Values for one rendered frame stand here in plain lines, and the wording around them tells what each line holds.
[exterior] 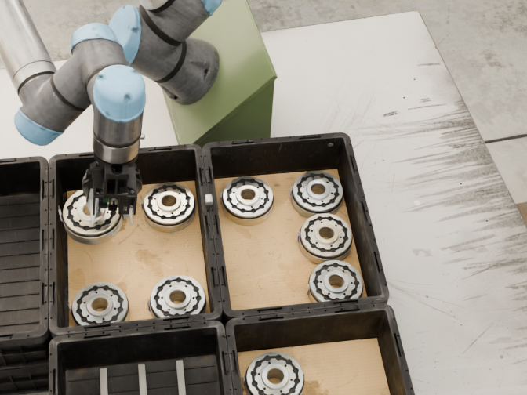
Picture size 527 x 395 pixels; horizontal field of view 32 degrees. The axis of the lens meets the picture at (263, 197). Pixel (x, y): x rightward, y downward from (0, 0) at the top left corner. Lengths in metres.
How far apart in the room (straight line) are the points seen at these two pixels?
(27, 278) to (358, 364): 0.64
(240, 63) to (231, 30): 0.10
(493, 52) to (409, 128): 1.31
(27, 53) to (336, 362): 0.76
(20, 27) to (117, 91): 0.29
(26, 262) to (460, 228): 0.92
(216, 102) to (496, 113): 1.50
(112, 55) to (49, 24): 2.05
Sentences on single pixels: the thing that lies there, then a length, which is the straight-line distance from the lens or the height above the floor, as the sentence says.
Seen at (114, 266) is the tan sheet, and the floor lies 0.83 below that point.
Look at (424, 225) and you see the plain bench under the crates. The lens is 2.06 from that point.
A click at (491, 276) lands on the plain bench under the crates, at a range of 2.02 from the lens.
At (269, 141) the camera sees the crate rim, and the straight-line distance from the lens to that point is 1.86.
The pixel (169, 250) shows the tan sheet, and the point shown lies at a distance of 1.82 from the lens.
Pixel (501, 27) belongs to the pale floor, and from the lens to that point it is 3.61.
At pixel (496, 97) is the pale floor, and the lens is 3.35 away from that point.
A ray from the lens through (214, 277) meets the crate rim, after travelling 1.67.
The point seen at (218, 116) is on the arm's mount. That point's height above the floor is 0.86.
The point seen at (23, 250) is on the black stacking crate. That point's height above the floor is 0.83.
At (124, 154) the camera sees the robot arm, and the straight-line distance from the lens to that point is 1.45.
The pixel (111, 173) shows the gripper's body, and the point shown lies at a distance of 1.47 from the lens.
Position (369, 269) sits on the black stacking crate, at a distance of 1.75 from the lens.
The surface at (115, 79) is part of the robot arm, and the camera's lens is 1.39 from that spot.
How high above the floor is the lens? 2.35
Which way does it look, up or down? 53 degrees down
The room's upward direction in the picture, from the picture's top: 4 degrees clockwise
